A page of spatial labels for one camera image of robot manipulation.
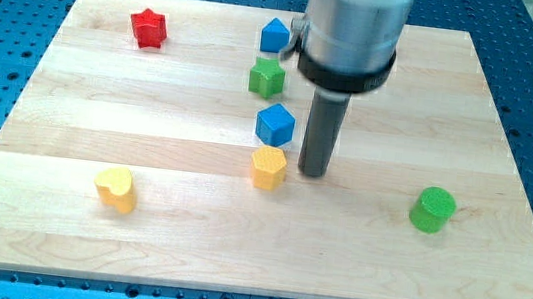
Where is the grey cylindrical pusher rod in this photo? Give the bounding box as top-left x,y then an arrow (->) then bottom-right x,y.
298,88 -> 351,178

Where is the blue pentagon block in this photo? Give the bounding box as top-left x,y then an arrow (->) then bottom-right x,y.
260,18 -> 291,53

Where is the green cylinder block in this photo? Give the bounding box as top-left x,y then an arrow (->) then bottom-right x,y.
409,186 -> 457,234

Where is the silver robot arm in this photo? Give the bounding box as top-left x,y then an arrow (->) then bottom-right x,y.
278,0 -> 414,94

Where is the light wooden board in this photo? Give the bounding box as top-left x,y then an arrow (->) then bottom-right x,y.
0,0 -> 533,299

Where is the blue cube block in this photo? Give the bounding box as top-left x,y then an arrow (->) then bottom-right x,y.
255,103 -> 296,147

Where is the red star block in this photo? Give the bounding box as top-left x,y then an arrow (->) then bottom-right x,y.
130,8 -> 167,49

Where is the yellow hexagon block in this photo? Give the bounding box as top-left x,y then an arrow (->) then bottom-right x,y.
250,145 -> 287,190

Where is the green star block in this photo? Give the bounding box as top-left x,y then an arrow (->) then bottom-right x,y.
247,57 -> 285,99

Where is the yellow heart block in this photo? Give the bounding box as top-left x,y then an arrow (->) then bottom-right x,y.
94,167 -> 137,214

